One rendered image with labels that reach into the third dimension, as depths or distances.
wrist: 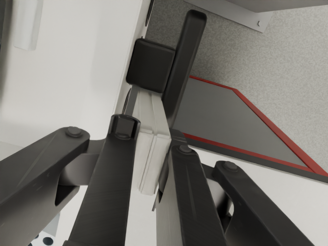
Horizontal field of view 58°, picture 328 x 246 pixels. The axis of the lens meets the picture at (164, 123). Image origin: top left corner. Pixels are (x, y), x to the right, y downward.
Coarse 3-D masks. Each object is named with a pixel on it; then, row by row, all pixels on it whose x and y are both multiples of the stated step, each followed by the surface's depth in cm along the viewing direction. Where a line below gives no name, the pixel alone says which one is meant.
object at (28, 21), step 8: (24, 0) 22; (32, 0) 22; (40, 0) 22; (24, 8) 22; (32, 8) 22; (40, 8) 23; (24, 16) 22; (32, 16) 22; (40, 16) 23; (16, 24) 23; (24, 24) 23; (32, 24) 23; (16, 32) 23; (24, 32) 23; (32, 32) 23; (16, 40) 23; (24, 40) 23; (32, 40) 23; (24, 48) 23; (32, 48) 23
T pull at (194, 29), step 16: (192, 16) 16; (192, 32) 17; (144, 48) 17; (160, 48) 17; (176, 48) 17; (192, 48) 17; (144, 64) 17; (160, 64) 17; (176, 64) 17; (192, 64) 17; (128, 80) 18; (144, 80) 18; (160, 80) 18; (176, 80) 17; (176, 96) 18; (176, 112) 18
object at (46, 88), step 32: (64, 0) 23; (96, 0) 23; (64, 32) 24; (96, 32) 24; (0, 64) 25; (32, 64) 25; (64, 64) 25; (0, 96) 26; (32, 96) 26; (64, 96) 26; (0, 128) 27; (32, 128) 27; (0, 160) 24
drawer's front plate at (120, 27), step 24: (120, 0) 15; (144, 0) 16; (120, 24) 15; (144, 24) 21; (96, 48) 15; (120, 48) 15; (96, 72) 16; (120, 72) 16; (96, 96) 16; (120, 96) 17; (96, 120) 17; (72, 216) 19
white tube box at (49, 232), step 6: (54, 222) 37; (48, 228) 35; (54, 228) 36; (42, 234) 35; (48, 234) 35; (54, 234) 35; (36, 240) 35; (42, 240) 36; (48, 240) 37; (54, 240) 35
